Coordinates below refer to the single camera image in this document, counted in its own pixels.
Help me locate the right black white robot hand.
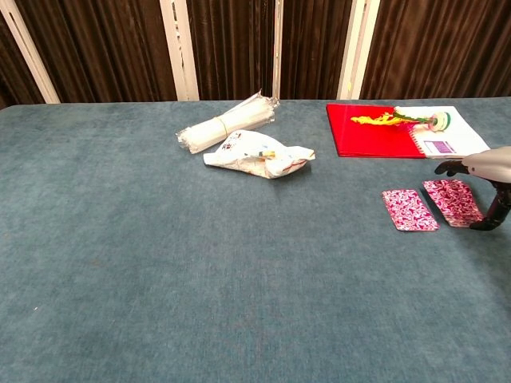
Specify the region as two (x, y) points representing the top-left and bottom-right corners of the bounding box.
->
(434, 145), (511, 232)

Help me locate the red and white notebook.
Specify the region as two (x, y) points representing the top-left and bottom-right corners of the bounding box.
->
(326, 102), (492, 160)

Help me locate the crumpled white plastic bag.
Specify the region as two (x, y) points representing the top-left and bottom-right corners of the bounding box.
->
(202, 129), (316, 180)

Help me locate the thin grey pole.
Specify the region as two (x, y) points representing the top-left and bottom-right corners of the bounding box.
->
(272, 0), (284, 101)

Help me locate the bundle of wrapped white straws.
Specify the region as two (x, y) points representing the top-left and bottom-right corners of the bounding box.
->
(176, 89), (281, 156)

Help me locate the blue felt table mat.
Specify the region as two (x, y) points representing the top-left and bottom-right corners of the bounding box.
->
(0, 97), (511, 383)

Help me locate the dark brown pleated curtain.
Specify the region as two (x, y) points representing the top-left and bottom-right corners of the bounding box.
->
(0, 0), (511, 111)

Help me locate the white frame post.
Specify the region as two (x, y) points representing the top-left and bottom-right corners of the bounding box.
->
(159, 0), (200, 102)
(0, 0), (61, 105)
(336, 0), (381, 101)

